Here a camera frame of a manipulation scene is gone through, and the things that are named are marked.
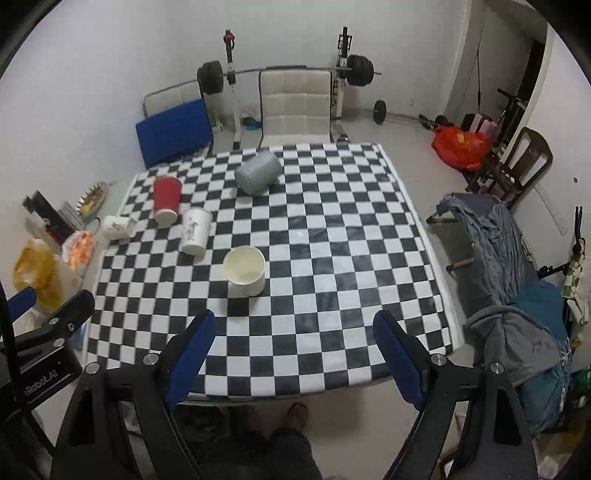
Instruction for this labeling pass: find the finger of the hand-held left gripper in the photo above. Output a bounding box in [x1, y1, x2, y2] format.
[0, 286, 38, 344]
[14, 290, 96, 354]

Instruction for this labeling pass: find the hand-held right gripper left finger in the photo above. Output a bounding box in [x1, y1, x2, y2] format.
[50, 308, 218, 480]

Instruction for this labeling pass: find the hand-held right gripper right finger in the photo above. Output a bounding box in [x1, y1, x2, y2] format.
[373, 310, 539, 480]

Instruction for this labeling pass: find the small white printed cup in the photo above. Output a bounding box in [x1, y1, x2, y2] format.
[101, 215, 138, 245]

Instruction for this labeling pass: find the wide cream white cup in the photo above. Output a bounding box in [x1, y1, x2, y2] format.
[222, 246, 267, 297]

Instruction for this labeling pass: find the tall white printed cup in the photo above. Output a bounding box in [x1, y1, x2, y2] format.
[179, 206, 214, 257]

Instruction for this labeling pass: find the red paper cup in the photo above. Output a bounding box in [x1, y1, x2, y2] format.
[153, 175, 183, 227]

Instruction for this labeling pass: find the grey cup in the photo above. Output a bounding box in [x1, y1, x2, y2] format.
[235, 150, 282, 196]

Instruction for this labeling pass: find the yellow plastic bag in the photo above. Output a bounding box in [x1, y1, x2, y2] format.
[12, 239, 59, 309]

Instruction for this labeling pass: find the orange snack packet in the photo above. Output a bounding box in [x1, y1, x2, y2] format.
[61, 230, 96, 275]

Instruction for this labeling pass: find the stack of books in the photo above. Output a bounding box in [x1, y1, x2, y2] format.
[22, 189, 88, 247]

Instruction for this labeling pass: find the person's foot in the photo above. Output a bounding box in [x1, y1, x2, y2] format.
[286, 402, 310, 433]

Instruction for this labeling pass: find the plate with gold rim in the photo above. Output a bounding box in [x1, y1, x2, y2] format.
[75, 181, 110, 219]

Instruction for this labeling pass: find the black white checkered tablecloth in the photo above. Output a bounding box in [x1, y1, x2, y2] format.
[85, 142, 465, 400]

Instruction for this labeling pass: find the person's leg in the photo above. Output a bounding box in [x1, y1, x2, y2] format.
[267, 427, 325, 480]

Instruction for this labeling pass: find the grey clothing pile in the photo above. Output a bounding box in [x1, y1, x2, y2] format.
[426, 193, 575, 435]

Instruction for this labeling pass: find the teal blue cloth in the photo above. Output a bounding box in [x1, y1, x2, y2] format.
[507, 281, 570, 343]

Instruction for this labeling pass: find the blue cushion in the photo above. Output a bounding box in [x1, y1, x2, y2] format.
[135, 98, 214, 169]

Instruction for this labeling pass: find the red plastic bag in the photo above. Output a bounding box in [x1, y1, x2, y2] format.
[431, 125, 494, 172]

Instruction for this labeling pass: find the dark wooden chair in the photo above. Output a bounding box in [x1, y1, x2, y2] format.
[463, 126, 554, 209]

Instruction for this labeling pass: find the white padded chair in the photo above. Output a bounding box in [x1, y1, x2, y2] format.
[143, 80, 205, 118]
[258, 68, 334, 147]

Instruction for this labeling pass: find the pink rolled mat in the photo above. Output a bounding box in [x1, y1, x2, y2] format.
[461, 113, 500, 138]

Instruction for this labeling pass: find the small dumbbell bar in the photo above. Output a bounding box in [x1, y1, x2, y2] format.
[371, 99, 446, 127]

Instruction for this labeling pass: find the barbell with black plates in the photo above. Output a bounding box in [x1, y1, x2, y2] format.
[197, 54, 382, 96]

